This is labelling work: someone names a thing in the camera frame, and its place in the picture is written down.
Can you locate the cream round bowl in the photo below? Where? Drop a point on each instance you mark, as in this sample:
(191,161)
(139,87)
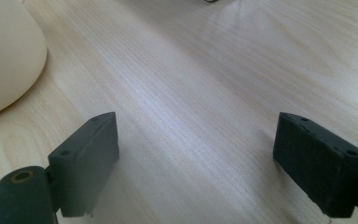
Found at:
(6,59)

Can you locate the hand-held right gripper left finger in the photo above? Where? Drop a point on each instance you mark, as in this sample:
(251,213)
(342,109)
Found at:
(84,174)

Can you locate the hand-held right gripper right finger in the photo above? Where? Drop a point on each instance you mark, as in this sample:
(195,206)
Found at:
(320,174)

